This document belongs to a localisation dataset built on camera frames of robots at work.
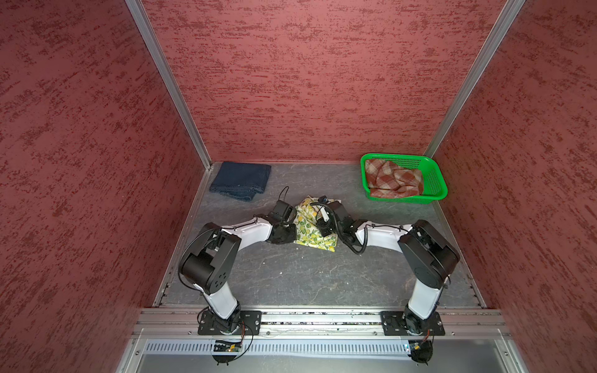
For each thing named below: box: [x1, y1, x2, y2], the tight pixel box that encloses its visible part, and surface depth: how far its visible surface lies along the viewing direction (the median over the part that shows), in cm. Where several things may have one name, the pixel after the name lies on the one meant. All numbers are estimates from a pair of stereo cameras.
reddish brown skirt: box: [364, 158, 424, 199], surface depth 112 cm
